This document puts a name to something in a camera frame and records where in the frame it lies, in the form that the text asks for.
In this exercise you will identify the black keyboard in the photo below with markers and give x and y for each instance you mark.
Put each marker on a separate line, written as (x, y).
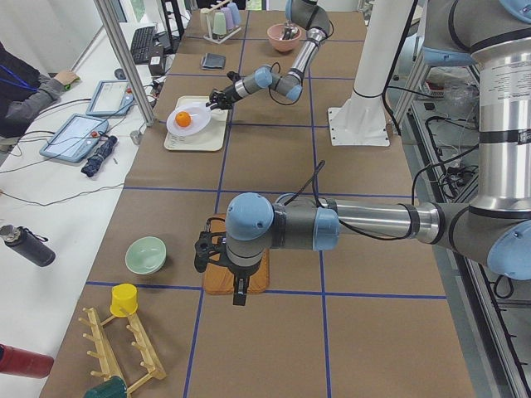
(142, 44)

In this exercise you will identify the red bottle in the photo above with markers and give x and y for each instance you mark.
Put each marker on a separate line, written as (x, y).
(19, 362)

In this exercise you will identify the yellow cup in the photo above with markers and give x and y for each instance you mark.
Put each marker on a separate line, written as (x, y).
(124, 300)

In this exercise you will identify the upper teach pendant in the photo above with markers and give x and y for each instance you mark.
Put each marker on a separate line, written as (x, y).
(111, 98)

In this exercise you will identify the blue cup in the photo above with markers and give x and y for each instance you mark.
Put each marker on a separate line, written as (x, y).
(235, 13)

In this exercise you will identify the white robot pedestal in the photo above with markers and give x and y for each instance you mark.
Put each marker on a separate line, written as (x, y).
(361, 121)

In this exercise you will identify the lower teach pendant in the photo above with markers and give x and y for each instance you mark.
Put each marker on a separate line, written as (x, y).
(75, 139)

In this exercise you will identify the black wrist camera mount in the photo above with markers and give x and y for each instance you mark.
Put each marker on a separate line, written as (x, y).
(233, 76)
(210, 248)

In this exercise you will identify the cream bear tray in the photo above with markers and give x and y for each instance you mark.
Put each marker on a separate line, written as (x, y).
(209, 139)

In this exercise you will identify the beige cup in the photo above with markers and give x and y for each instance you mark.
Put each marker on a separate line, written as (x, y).
(205, 19)

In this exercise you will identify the wooden cutting board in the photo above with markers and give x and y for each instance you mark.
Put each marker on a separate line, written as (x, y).
(218, 280)

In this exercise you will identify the person's hand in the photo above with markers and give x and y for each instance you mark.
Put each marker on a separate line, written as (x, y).
(66, 77)

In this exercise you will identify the white round plate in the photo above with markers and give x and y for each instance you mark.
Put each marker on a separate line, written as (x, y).
(201, 116)

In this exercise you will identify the pink bowl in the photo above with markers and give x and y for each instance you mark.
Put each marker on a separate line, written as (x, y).
(274, 34)

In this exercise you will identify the person's grey sleeved forearm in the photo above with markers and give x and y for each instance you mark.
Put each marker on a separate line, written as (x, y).
(18, 115)

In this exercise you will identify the aluminium frame post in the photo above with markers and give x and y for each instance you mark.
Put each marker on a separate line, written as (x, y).
(122, 53)

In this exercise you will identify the green bowl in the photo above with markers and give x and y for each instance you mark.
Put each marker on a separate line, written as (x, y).
(147, 255)

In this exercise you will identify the black bottle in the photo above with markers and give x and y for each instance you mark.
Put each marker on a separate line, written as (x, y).
(30, 246)

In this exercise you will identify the white wire cup rack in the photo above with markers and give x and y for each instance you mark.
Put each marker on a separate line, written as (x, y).
(219, 39)

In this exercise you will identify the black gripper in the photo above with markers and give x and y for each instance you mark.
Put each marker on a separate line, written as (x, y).
(242, 272)
(222, 98)

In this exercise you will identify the teach pendant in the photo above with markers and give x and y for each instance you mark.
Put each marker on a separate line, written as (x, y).
(75, 139)
(111, 98)

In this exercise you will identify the dark green cup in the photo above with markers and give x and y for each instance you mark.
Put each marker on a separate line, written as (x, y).
(112, 388)

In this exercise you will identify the wooden cup rack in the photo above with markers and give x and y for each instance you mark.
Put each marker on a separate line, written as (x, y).
(123, 350)

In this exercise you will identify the purple cup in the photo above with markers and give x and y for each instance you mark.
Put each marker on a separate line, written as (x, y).
(228, 18)

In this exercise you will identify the folded dark umbrella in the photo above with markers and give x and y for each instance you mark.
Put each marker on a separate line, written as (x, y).
(96, 160)

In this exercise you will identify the orange fruit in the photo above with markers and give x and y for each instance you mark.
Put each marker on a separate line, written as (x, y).
(183, 119)

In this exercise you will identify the grey folded cloth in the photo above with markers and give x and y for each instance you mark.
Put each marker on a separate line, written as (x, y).
(211, 61)

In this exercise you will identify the metal scoop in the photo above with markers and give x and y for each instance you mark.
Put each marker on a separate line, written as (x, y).
(289, 32)

